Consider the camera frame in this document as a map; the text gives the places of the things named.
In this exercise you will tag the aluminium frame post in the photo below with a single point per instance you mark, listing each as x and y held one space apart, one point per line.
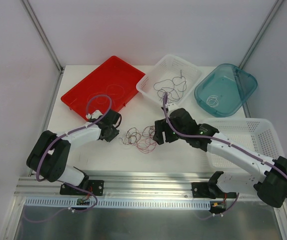
261 32
41 33

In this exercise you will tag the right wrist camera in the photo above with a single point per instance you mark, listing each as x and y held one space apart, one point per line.
170 107

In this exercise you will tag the teal translucent plastic bin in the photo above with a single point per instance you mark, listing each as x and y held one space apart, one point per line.
224 91

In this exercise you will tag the left aluminium frame post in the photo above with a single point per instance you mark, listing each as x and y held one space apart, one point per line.
41 33

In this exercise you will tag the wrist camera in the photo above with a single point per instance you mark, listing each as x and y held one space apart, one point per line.
95 115
170 107

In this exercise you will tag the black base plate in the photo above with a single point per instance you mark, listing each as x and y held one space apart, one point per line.
203 190
95 187

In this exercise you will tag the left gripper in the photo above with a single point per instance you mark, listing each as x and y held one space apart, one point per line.
111 133

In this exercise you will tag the white perforated basket, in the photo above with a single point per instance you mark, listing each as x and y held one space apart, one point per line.
256 134
172 75

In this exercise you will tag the aluminium mounting rail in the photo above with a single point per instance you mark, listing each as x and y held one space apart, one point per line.
123 185

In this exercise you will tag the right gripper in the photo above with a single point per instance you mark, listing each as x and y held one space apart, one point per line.
161 131

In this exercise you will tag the white perforated basket, centre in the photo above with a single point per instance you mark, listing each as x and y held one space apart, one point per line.
172 75

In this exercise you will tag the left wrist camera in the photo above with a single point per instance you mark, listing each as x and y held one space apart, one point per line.
95 115

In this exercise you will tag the right aluminium frame post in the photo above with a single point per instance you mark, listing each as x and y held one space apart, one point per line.
261 32

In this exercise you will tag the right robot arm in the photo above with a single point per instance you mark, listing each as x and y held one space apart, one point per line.
264 176

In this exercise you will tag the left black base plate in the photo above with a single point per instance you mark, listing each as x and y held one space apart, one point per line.
95 187

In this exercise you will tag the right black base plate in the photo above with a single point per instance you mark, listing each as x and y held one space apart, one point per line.
203 190

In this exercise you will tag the red plastic tray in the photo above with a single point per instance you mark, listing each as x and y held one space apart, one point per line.
114 80

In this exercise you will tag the white perforated basket, right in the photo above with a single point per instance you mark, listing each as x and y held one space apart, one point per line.
256 134

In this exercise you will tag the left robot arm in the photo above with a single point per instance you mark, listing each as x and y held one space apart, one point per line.
49 156

